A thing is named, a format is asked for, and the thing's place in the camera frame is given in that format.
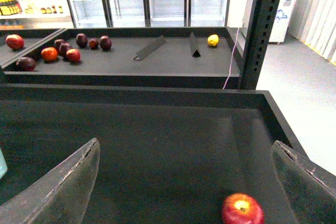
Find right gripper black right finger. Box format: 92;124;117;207
271;141;335;223

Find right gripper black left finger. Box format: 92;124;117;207
1;138;100;223

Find light blue plastic basket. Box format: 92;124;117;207
0;150;8;179

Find red apple with yellow top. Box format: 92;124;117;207
222;193;265;224

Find red apple near orange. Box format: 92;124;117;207
66;49;81;63

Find red apple in left tray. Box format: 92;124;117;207
5;34;25;50

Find black lower produce tray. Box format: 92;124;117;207
1;84;302;223

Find black produce tray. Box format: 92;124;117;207
1;27;241;89
1;84;302;223

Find dark plum front left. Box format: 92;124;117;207
16;57;37;71

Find orange round fruit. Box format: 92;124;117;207
41;47;58;62

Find dark plum beside orange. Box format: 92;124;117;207
59;42;72;58

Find dark plum behind orange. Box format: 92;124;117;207
54;39;65;51

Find small dark red plum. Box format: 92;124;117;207
89;38;99;50

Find dark plum back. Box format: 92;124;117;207
76;33;88;48

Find dark plum right of group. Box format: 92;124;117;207
99;36;112;50

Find white blue chest freezer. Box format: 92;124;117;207
240;0;296;44

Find flat black divider strip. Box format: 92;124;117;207
134;35;166;61

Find black left upper tray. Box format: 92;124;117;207
1;28;65;68

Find black upper produce tray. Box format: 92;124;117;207
1;27;241;89

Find yellow lemon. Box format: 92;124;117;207
207;34;219;48

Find upright black divider wedge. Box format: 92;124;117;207
189;32;201;58

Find grocery shelf with bottles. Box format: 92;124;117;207
1;0;74;30

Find pink hanging cable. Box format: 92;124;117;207
222;26;241;90

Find black perforated steel post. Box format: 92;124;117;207
239;0;280;90

